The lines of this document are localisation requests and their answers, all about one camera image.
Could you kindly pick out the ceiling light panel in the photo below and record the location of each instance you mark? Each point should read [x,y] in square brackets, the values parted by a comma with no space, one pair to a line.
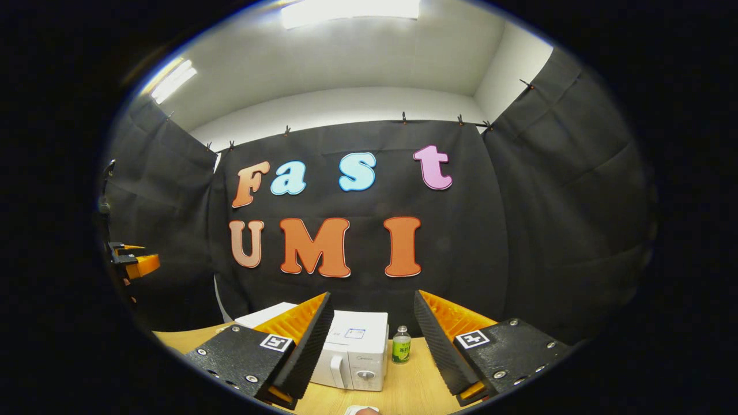
[173,79]

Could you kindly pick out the white microwave oven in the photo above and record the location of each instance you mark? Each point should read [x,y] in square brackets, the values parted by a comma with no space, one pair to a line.
[357,351]

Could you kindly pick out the green label drink bottle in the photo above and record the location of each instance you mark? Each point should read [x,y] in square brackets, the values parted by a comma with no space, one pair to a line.
[402,347]

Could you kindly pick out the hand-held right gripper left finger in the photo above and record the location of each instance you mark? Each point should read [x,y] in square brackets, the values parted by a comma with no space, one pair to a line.
[308,346]

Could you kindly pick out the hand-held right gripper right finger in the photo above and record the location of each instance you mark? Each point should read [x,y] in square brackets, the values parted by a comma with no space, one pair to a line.
[441,346]

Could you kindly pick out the small white dish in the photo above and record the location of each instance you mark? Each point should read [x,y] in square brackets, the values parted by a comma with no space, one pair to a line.
[357,410]

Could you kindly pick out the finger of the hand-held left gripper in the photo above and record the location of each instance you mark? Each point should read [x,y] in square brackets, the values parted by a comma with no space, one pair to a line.
[144,265]

